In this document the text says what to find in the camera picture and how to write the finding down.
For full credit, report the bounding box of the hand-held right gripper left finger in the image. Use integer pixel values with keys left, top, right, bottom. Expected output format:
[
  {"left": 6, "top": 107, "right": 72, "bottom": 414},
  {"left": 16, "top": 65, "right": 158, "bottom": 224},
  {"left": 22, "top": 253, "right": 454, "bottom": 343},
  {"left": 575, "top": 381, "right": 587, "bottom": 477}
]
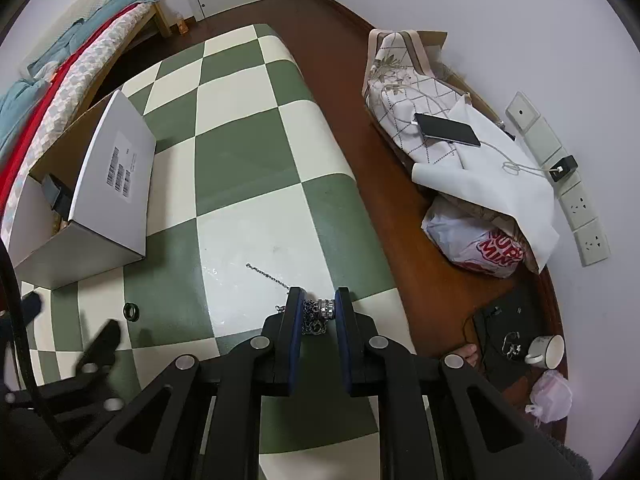
[{"left": 60, "top": 286, "right": 307, "bottom": 480}]

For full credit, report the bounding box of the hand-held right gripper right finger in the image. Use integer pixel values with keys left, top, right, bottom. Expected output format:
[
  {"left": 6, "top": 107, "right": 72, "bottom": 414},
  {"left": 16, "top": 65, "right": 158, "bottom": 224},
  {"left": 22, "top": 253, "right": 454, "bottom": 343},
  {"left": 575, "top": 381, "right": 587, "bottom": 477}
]
[{"left": 334, "top": 286, "right": 583, "bottom": 480}]

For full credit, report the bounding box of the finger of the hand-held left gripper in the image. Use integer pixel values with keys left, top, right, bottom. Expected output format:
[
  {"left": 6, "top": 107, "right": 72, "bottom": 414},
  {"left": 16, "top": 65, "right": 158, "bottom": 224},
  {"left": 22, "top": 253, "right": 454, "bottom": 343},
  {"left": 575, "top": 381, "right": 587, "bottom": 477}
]
[
  {"left": 20, "top": 291, "right": 45, "bottom": 333},
  {"left": 42, "top": 319, "right": 126, "bottom": 418}
]

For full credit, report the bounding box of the thick silver chain bracelet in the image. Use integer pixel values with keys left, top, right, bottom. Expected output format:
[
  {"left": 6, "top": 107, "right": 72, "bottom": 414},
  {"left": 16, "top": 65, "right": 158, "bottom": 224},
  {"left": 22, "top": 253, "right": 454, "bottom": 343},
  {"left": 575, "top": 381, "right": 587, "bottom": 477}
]
[{"left": 301, "top": 297, "right": 337, "bottom": 335}]

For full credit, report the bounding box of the thin silver pendant necklace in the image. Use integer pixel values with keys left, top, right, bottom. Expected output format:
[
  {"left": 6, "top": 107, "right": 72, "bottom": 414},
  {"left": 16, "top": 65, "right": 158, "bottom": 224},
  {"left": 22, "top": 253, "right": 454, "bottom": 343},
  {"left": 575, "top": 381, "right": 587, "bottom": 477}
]
[{"left": 246, "top": 262, "right": 291, "bottom": 311}]

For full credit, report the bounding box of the black wristband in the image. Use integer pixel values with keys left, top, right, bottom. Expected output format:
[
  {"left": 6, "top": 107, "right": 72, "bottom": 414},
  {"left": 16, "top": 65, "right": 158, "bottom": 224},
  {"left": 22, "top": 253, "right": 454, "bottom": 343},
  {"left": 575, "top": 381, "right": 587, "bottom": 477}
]
[{"left": 41, "top": 174, "right": 75, "bottom": 217}]

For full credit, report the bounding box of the white cardboard box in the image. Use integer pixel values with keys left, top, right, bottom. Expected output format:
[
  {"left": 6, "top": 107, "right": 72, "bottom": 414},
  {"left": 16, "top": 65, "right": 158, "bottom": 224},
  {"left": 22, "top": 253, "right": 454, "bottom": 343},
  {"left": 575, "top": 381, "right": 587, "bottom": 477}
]
[{"left": 7, "top": 89, "right": 157, "bottom": 291}]

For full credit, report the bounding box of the person's bare foot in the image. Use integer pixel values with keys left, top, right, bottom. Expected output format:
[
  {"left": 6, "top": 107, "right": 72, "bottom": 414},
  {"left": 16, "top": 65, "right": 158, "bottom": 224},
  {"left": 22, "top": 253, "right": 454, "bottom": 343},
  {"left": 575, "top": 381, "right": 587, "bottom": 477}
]
[{"left": 452, "top": 342, "right": 483, "bottom": 368}]

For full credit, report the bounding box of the white red print plastic bag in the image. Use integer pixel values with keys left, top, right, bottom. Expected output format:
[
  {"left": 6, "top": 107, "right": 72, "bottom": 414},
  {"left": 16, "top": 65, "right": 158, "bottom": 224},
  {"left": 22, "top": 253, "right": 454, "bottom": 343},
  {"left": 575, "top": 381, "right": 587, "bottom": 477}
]
[{"left": 421, "top": 195, "right": 526, "bottom": 279}]

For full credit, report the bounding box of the black bag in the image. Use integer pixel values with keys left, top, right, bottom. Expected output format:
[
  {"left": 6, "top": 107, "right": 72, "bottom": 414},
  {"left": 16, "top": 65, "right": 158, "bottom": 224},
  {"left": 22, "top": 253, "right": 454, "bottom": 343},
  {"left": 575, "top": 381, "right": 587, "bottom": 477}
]
[{"left": 472, "top": 285, "right": 558, "bottom": 391}]

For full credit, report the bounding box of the large light blue blanket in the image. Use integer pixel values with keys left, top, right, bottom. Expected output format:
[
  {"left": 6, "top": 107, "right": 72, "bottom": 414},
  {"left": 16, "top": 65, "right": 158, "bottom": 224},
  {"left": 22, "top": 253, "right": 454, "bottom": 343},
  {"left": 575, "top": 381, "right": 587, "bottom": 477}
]
[{"left": 0, "top": 80, "right": 51, "bottom": 161}]

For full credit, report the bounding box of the white mug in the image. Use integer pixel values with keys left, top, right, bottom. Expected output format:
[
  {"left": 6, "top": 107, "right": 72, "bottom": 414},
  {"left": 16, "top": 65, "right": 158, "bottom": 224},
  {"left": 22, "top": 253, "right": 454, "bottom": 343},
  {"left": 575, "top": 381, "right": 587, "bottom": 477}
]
[{"left": 524, "top": 334, "right": 566, "bottom": 368}]

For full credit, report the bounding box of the green white checkered tablecloth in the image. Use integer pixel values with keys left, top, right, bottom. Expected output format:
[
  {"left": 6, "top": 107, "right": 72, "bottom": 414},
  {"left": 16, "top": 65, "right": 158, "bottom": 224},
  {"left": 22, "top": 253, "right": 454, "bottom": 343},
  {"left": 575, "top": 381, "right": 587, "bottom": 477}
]
[{"left": 20, "top": 23, "right": 426, "bottom": 480}]

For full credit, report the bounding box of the pink plastic bag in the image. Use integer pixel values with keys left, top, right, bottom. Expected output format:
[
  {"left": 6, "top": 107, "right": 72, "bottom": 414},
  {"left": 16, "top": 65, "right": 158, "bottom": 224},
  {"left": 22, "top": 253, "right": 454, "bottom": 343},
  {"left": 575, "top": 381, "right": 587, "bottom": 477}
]
[{"left": 525, "top": 370, "right": 573, "bottom": 426}]

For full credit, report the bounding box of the white patterned tote bag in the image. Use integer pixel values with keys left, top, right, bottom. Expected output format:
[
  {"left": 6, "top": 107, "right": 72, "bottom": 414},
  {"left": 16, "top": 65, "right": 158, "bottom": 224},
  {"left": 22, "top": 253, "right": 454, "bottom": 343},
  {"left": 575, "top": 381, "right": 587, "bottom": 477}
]
[{"left": 411, "top": 95, "right": 561, "bottom": 273}]

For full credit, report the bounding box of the bed with blankets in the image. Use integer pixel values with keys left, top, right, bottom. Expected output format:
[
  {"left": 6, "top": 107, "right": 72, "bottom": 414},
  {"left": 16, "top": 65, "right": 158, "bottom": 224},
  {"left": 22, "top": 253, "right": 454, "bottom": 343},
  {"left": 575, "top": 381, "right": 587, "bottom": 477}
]
[{"left": 0, "top": 2, "right": 151, "bottom": 201}]

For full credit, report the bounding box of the grey white diamond pattern sheet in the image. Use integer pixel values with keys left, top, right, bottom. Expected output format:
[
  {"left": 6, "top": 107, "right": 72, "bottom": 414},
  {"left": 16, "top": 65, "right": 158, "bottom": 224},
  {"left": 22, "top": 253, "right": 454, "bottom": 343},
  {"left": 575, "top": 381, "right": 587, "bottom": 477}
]
[{"left": 0, "top": 7, "right": 156, "bottom": 241}]

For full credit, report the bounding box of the black smartphone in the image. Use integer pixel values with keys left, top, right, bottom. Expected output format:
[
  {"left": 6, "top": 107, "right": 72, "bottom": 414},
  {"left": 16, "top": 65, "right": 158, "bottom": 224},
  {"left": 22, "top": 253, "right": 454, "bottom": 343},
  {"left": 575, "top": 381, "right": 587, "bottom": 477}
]
[{"left": 413, "top": 112, "right": 482, "bottom": 148}]

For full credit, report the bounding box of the floral fabric bag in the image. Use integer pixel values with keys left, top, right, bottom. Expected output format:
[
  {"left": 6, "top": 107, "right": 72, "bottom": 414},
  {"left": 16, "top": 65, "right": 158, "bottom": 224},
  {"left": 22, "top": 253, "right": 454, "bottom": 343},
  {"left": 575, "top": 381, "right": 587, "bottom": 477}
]
[{"left": 362, "top": 30, "right": 473, "bottom": 166}]

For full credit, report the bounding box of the black charger plug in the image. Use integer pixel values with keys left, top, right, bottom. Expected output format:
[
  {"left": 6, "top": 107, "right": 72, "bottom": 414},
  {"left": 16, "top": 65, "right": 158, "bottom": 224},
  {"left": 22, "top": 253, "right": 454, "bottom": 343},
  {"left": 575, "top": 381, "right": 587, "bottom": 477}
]
[{"left": 549, "top": 156, "right": 579, "bottom": 182}]

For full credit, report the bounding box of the folded light blue blanket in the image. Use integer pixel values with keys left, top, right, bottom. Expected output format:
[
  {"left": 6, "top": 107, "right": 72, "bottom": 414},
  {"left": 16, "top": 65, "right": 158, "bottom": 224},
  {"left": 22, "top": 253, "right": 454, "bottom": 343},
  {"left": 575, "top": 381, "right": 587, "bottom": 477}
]
[{"left": 27, "top": 0, "right": 161, "bottom": 78}]

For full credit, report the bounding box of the brown cardboard box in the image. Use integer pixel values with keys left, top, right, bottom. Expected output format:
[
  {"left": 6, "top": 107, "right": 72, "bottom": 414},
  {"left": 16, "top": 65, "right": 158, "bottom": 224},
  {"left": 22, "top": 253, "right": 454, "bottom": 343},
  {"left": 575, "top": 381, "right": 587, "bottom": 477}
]
[{"left": 415, "top": 30, "right": 501, "bottom": 121}]

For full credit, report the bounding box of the white charging cable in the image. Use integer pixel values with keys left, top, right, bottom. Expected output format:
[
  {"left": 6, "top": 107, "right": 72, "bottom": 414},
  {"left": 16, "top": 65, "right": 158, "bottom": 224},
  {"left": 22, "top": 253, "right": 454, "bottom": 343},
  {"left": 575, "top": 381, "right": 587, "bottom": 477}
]
[{"left": 382, "top": 90, "right": 556, "bottom": 176}]

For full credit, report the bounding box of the white wall power outlet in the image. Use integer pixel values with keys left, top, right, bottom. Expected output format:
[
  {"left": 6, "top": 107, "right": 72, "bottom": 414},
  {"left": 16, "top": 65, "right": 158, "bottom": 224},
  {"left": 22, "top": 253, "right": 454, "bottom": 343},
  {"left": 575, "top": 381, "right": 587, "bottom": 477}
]
[
  {"left": 556, "top": 180, "right": 599, "bottom": 231},
  {"left": 572, "top": 217, "right": 612, "bottom": 267}
]

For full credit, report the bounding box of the white wall switch plate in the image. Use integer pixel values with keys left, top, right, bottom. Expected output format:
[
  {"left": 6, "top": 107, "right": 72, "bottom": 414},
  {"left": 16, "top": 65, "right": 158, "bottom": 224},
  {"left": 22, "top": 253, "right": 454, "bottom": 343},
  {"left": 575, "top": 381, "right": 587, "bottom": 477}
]
[
  {"left": 522, "top": 119, "right": 568, "bottom": 163},
  {"left": 505, "top": 91, "right": 541, "bottom": 133}
]

